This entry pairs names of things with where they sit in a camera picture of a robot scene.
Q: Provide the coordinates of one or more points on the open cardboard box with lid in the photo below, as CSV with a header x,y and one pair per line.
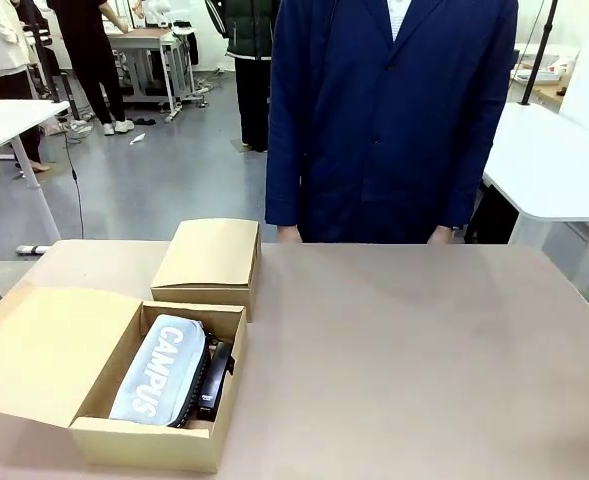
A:
x,y
49,350

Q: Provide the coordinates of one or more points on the wooden desk with papers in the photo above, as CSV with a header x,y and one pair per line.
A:
x,y
544,75

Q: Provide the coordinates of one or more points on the white paper scrap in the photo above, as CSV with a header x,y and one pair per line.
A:
x,y
138,139

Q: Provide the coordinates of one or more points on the person's right hand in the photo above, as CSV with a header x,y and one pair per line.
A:
x,y
290,235

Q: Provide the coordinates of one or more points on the black stapler with white label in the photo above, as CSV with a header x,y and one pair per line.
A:
x,y
216,380

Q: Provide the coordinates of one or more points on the person in blue coat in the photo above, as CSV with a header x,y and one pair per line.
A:
x,y
374,125

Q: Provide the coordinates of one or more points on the grey Campus pencil case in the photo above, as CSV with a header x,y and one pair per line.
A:
x,y
159,375

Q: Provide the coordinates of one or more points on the person in dark green jacket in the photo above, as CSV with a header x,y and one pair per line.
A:
x,y
251,65

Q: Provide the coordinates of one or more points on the person in white top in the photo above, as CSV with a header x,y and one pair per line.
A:
x,y
1,45

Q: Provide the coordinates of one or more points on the person's left hand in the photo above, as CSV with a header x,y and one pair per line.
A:
x,y
441,236

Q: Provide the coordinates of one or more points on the person's right forearm blue sleeve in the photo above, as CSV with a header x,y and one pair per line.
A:
x,y
283,180

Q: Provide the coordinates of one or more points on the person in black clothes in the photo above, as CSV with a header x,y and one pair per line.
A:
x,y
94,60

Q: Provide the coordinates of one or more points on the black tripod pole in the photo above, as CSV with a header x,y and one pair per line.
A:
x,y
56,60

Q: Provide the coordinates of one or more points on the white table with rounded corner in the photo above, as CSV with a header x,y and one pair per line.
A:
x,y
544,165

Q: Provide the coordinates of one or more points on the closed cardboard box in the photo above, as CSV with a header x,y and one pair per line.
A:
x,y
209,255

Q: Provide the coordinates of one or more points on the white table with round leg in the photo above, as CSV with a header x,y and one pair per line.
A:
x,y
4,122

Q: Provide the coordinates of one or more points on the black stand pole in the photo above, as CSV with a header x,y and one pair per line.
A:
x,y
536,50

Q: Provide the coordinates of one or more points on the person's left forearm blue sleeve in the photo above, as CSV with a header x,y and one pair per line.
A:
x,y
466,180

